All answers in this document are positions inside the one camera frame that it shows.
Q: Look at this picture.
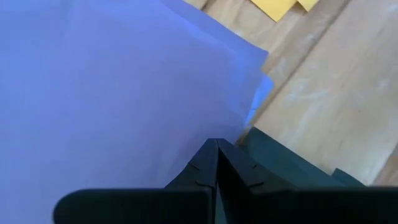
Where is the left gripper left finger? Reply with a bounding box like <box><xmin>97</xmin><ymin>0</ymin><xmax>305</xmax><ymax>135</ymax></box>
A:
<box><xmin>52</xmin><ymin>138</ymin><xmax>218</xmax><ymax>224</ymax></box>

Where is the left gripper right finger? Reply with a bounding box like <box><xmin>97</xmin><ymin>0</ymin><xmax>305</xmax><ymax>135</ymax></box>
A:
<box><xmin>217</xmin><ymin>138</ymin><xmax>398</xmax><ymax>224</ymax></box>

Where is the dark grey paper sheet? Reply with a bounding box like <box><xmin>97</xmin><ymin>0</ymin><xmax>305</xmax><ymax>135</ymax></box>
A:
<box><xmin>238</xmin><ymin>125</ymin><xmax>346</xmax><ymax>188</ymax></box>
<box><xmin>330</xmin><ymin>167</ymin><xmax>367</xmax><ymax>188</ymax></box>

